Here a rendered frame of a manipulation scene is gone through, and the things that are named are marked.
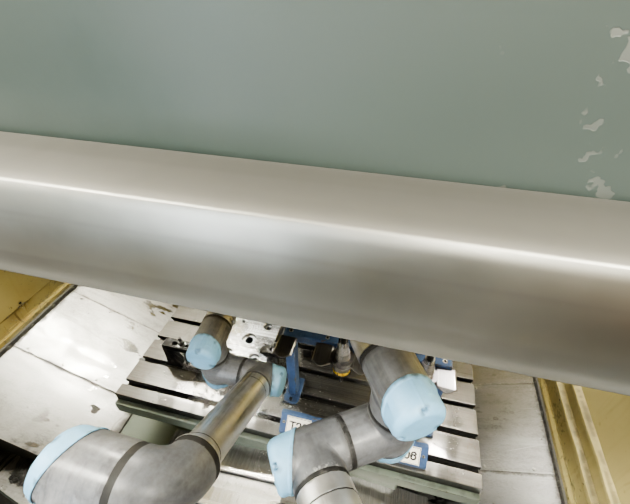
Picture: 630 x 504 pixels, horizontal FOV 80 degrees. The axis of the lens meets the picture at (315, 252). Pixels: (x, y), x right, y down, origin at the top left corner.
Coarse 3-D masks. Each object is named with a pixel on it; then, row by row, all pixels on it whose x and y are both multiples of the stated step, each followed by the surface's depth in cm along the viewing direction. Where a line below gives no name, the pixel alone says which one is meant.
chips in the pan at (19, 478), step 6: (0, 450) 138; (18, 462) 135; (24, 462) 134; (30, 462) 135; (12, 468) 133; (18, 468) 132; (24, 468) 132; (12, 474) 131; (18, 474) 130; (24, 474) 130; (12, 480) 129; (18, 480) 129; (24, 480) 129; (6, 486) 128; (18, 486) 128
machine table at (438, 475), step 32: (192, 320) 154; (160, 352) 141; (128, 384) 134; (160, 384) 131; (192, 384) 131; (320, 384) 131; (352, 384) 131; (160, 416) 126; (192, 416) 124; (320, 416) 122; (448, 416) 122; (448, 448) 114; (384, 480) 113; (416, 480) 110; (448, 480) 107; (480, 480) 107
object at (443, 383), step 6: (438, 372) 99; (444, 372) 99; (450, 372) 99; (438, 378) 97; (444, 378) 97; (450, 378) 97; (456, 378) 97; (438, 384) 96; (444, 384) 96; (450, 384) 96; (456, 384) 96; (444, 390) 95; (450, 390) 95; (456, 390) 95
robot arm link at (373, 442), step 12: (360, 408) 54; (348, 420) 52; (360, 420) 52; (372, 420) 51; (360, 432) 51; (372, 432) 51; (384, 432) 50; (360, 444) 50; (372, 444) 51; (384, 444) 51; (396, 444) 51; (408, 444) 53; (360, 456) 50; (372, 456) 51; (384, 456) 52; (396, 456) 54
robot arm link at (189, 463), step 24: (240, 384) 82; (264, 384) 86; (216, 408) 72; (240, 408) 74; (192, 432) 65; (216, 432) 66; (240, 432) 72; (144, 456) 55; (168, 456) 56; (192, 456) 58; (216, 456) 61; (120, 480) 52; (144, 480) 52; (168, 480) 54; (192, 480) 56
